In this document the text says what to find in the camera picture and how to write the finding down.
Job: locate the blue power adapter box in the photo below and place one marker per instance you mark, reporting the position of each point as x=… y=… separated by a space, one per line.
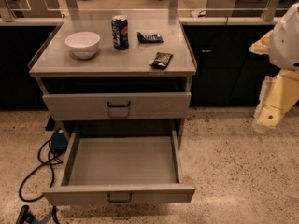
x=58 y=142

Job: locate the open grey lower drawer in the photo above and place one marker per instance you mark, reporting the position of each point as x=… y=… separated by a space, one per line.
x=121 y=170

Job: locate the grey drawer cabinet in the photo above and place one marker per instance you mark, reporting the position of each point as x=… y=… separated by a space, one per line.
x=57 y=71

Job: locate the dark chocolate rxbar wrapper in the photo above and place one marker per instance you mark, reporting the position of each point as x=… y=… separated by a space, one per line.
x=162 y=60

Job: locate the white ceramic bowl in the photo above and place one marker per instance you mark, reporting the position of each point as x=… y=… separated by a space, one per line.
x=84 y=45

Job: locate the blue pepsi can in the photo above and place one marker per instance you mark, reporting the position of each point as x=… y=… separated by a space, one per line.
x=119 y=25

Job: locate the black object bottom left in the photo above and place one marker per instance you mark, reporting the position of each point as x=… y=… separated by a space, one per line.
x=25 y=217

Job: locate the grey upper drawer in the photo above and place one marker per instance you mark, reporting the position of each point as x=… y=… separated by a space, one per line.
x=99 y=106

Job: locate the grey background desk right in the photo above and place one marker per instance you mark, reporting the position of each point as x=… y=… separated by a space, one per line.
x=244 y=8

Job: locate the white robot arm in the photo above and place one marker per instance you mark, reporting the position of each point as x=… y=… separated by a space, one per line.
x=285 y=41

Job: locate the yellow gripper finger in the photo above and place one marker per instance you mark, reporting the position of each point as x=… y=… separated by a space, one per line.
x=277 y=97
x=262 y=46

